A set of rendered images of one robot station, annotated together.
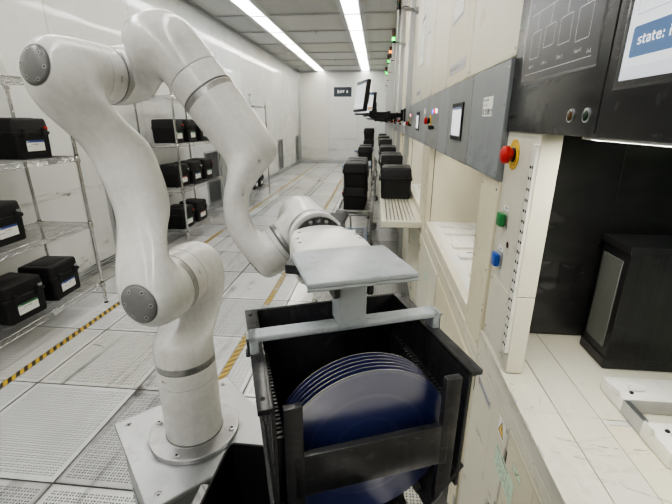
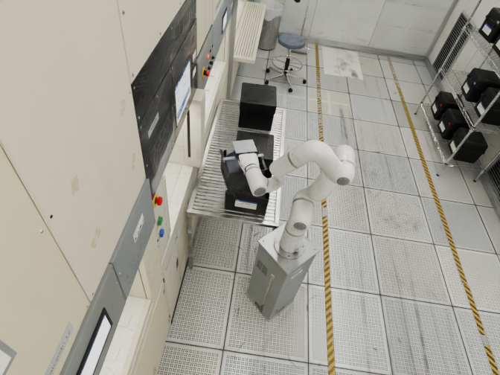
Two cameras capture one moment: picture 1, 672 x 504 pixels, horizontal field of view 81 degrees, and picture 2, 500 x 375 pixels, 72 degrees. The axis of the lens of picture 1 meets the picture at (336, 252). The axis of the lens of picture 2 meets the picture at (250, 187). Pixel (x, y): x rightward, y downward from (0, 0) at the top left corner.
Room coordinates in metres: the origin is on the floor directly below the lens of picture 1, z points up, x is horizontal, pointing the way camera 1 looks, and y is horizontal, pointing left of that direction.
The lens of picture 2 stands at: (1.85, -0.12, 2.53)
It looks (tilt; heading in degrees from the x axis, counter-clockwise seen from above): 48 degrees down; 173
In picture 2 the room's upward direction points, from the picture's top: 10 degrees clockwise
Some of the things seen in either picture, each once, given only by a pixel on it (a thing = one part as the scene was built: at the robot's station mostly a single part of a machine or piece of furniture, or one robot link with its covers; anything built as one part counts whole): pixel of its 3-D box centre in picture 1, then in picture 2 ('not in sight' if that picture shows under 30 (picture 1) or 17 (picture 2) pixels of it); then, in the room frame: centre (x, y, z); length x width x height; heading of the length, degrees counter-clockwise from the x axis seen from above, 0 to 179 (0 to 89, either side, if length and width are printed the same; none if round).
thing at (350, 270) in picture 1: (347, 377); (242, 167); (0.42, -0.01, 1.11); 0.24 x 0.20 x 0.32; 106
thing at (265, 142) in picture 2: not in sight; (254, 147); (-0.09, 0.09, 0.83); 0.29 x 0.29 x 0.13; 87
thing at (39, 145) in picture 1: (17, 138); not in sight; (2.74, 2.15, 1.31); 0.30 x 0.28 x 0.26; 175
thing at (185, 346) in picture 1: (187, 301); (299, 220); (0.74, 0.31, 1.07); 0.19 x 0.12 x 0.24; 168
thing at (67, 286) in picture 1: (51, 277); not in sight; (2.71, 2.13, 0.31); 0.30 x 0.28 x 0.26; 178
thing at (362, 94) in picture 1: (378, 101); not in sight; (3.91, -0.40, 1.59); 0.50 x 0.41 x 0.36; 84
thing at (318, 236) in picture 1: (326, 249); (249, 163); (0.52, 0.01, 1.25); 0.11 x 0.10 x 0.07; 16
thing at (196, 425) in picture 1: (190, 396); (292, 236); (0.71, 0.32, 0.85); 0.19 x 0.19 x 0.18
